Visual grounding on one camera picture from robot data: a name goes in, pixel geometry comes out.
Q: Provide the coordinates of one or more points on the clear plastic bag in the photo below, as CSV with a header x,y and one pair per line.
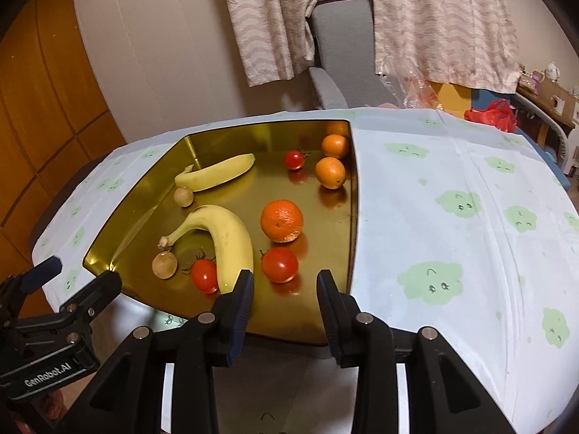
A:
x,y
408,85

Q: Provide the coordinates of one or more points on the white green-patterned tablecloth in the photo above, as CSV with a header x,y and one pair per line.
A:
x,y
458,226

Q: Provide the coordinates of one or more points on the pink patterned curtain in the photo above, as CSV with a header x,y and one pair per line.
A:
x,y
472,43
273,38

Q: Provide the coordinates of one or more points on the brown longan fruit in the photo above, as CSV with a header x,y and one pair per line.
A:
x,y
183,197
164,265

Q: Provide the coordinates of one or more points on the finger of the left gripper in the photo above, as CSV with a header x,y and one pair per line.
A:
x,y
93,298
32,280

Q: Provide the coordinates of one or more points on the pink patterned curtain left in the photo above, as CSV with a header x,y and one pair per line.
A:
x,y
273,38

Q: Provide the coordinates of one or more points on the dark gold-lined box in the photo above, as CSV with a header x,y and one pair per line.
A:
x,y
246,198

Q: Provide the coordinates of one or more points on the yellow banana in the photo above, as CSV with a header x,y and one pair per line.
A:
x,y
215,175
231,240

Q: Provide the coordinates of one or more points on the red plastic bag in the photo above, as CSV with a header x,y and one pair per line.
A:
x,y
498,114

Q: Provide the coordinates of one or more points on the wooden desk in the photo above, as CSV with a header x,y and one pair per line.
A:
x,y
555,107

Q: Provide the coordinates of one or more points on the pink patterned curtain right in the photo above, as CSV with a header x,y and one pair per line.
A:
x,y
472,43

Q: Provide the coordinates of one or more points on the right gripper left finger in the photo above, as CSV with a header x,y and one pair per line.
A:
x,y
232,312

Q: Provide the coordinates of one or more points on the grey armchair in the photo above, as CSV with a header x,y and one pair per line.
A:
x,y
344,75

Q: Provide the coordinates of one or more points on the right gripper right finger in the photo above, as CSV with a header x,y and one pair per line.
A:
x,y
337,311

